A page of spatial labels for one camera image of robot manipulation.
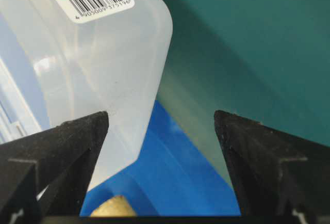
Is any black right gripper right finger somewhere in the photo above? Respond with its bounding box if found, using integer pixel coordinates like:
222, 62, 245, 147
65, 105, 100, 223
214, 110, 329, 223

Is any brass round fitting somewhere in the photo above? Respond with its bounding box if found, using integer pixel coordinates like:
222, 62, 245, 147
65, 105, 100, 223
90, 195, 137, 217

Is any translucent plastic tool box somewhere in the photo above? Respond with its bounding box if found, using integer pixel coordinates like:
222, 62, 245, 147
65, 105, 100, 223
1, 0, 173, 189

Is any blue plastic tray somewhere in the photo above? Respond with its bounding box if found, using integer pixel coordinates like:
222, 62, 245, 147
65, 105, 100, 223
80, 102, 240, 216

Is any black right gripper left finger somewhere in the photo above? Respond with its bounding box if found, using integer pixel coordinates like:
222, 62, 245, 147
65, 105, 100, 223
1, 111, 109, 223

